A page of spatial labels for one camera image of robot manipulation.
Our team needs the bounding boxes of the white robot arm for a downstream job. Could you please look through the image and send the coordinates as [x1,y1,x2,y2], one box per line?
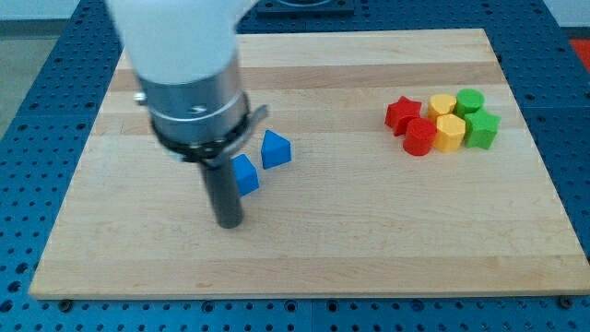
[106,0,268,229]

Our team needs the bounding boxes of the red star block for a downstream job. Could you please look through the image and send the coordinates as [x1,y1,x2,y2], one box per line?
[384,96,422,136]

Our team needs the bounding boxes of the wooden board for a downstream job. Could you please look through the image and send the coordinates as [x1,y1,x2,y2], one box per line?
[29,29,589,300]

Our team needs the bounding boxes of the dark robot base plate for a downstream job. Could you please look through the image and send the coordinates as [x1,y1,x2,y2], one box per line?
[254,0,356,17]

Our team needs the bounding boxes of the yellow hexagon block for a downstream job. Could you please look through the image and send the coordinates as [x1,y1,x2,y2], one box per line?
[433,114,466,152]

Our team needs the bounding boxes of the silver cylindrical tool flange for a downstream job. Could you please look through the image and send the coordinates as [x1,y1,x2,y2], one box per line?
[138,55,268,167]

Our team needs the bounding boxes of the blue cube block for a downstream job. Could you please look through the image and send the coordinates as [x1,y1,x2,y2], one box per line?
[231,154,260,196]

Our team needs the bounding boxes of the red cylinder block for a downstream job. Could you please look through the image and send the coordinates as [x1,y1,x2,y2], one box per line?
[403,118,437,156]

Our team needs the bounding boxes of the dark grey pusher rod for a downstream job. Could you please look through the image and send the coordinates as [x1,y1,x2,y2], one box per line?
[200,159,243,229]

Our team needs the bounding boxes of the yellow heart block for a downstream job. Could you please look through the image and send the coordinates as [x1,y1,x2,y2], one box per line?
[427,94,457,122]

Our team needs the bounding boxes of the green star block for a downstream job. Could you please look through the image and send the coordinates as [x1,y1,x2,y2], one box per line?
[465,108,502,149]

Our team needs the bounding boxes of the green cylinder block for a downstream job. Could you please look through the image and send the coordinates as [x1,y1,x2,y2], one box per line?
[455,89,485,118]

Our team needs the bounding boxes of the blue triangle block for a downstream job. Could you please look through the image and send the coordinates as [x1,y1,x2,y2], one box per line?
[261,130,291,170]

